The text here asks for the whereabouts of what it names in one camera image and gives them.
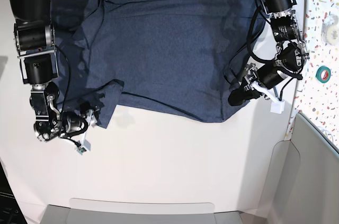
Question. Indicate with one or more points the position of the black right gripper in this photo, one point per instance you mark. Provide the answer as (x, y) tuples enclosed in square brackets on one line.
[(77, 122)]

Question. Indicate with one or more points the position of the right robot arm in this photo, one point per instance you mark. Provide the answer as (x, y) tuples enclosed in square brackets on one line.
[(34, 37)]

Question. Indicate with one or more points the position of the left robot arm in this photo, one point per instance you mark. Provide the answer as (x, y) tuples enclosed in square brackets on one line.
[(288, 62)]

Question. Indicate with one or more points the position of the clear tape dispenser roll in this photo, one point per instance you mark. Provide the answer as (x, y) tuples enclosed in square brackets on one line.
[(330, 30)]

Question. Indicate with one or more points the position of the terrazzo patterned side table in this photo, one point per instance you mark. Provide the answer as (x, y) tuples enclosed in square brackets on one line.
[(318, 101)]

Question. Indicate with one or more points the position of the grey chair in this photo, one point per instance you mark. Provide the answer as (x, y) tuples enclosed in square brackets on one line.
[(301, 186)]

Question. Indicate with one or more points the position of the dark blue printed t-shirt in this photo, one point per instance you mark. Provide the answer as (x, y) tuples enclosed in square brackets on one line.
[(180, 57)]

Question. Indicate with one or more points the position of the green tape roll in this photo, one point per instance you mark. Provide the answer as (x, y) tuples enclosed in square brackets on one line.
[(323, 74)]

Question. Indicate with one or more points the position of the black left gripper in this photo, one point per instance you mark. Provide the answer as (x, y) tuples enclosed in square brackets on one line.
[(268, 76)]

